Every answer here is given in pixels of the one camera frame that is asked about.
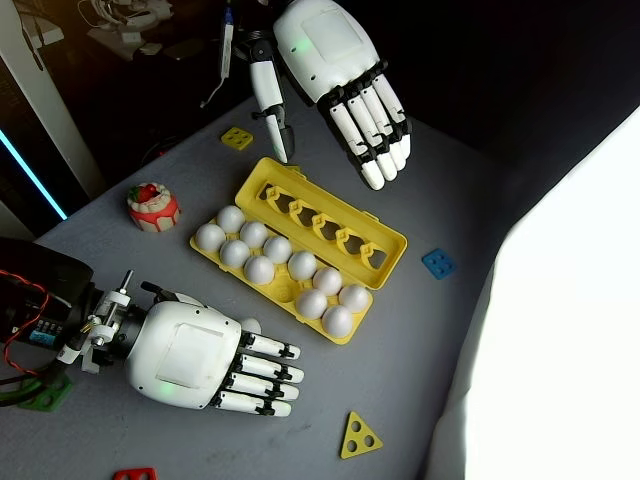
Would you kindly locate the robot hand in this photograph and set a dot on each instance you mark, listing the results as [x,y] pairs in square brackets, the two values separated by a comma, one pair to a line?
[325,45]
[185,355]

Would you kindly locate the yellow egg carton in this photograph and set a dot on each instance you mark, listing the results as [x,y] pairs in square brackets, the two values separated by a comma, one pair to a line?
[295,200]

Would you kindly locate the yellow rectangular holed block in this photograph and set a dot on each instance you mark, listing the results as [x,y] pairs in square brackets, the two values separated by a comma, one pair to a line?
[237,140]

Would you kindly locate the red holed block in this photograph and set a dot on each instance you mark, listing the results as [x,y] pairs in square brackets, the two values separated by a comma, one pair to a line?
[135,475]

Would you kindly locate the green holed block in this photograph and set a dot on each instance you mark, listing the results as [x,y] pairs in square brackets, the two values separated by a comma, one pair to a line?
[55,395]

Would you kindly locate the toy strawberry cake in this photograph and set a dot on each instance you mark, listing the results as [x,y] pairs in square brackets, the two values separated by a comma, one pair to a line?
[152,210]

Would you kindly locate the yellow triangle holed block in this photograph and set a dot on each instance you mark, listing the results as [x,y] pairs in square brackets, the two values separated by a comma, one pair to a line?
[357,447]

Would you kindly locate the grey table cloth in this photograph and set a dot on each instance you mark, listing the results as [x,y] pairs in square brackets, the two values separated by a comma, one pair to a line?
[400,375]

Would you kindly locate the cyan light strip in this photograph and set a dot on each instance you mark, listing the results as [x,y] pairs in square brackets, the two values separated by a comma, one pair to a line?
[35,175]

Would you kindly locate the blue square holed block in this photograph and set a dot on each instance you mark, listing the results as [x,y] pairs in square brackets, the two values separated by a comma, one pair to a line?
[439,265]

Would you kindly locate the white cabinet panel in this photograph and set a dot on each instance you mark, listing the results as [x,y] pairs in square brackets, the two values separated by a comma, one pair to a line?
[40,100]

